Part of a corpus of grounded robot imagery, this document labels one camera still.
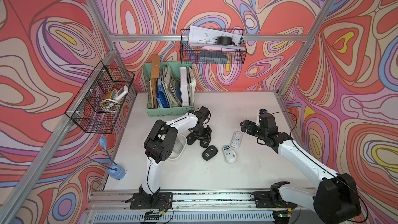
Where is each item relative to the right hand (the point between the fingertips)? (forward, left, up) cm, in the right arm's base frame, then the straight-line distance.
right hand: (247, 129), depth 86 cm
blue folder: (+22, +50, +5) cm, 55 cm away
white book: (+21, +35, +15) cm, 44 cm away
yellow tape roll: (+8, +69, +22) cm, 73 cm away
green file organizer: (+25, +45, +11) cm, 52 cm away
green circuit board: (-37, +51, -13) cm, 64 cm away
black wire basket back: (+47, +26, +19) cm, 57 cm away
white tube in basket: (+10, +64, +23) cm, 69 cm away
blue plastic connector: (-20, +69, -3) cm, 72 cm away
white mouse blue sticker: (-11, +10, -9) cm, 17 cm away
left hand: (0, +22, -10) cm, 24 cm away
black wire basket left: (+3, +74, +23) cm, 77 cm away
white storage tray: (-4, +39, -9) cm, 40 cm away
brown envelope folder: (+26, +51, +22) cm, 61 cm away
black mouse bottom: (-9, +22, -9) cm, 26 cm away
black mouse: (-3, +24, -9) cm, 26 cm away
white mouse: (-2, +5, -9) cm, 10 cm away
